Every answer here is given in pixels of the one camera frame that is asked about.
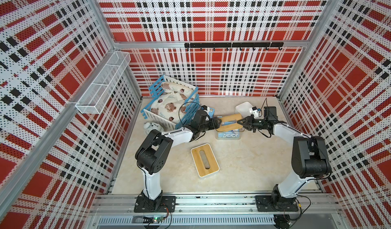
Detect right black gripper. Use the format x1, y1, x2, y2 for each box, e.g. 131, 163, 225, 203
237, 114, 268, 132

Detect bamboo lid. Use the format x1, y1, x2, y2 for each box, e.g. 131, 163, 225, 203
217, 113, 242, 132

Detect clear plastic tissue box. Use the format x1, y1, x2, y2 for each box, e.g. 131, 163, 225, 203
215, 129, 241, 140

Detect blue tissue pack front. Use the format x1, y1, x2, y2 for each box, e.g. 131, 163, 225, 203
217, 130, 240, 139

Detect blue tissue pack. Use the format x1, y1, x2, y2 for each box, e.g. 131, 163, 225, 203
201, 105, 215, 118
217, 130, 240, 139

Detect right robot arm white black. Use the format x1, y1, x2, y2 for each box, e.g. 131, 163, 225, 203
237, 116, 332, 203

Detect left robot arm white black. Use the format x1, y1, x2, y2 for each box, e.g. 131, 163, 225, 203
135, 110, 222, 203

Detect blue tissue pack rear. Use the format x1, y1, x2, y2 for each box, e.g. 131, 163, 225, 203
201, 105, 215, 118

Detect white plastic box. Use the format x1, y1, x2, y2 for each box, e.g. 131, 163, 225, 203
235, 102, 254, 118

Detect white bamboo-lid tissue box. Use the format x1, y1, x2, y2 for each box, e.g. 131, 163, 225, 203
191, 143, 220, 179

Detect blue white slatted crate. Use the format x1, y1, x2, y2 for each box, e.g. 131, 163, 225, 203
141, 75, 201, 131

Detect bear print cloth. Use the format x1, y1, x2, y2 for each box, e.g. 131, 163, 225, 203
150, 82, 193, 124

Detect white alarm clock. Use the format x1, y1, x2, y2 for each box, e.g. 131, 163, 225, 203
143, 122, 165, 135

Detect green circuit board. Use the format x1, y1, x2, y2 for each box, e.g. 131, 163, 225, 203
143, 216, 165, 224

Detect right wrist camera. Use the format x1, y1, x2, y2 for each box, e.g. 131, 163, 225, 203
249, 106, 262, 118

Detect black hook rail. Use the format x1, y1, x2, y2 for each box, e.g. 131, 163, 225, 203
184, 42, 284, 49

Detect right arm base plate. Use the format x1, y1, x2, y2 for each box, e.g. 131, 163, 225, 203
255, 195, 299, 212

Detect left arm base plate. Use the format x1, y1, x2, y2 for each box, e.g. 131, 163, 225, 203
133, 194, 177, 213

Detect white wire mesh shelf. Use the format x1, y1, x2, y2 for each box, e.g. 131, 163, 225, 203
76, 51, 130, 115

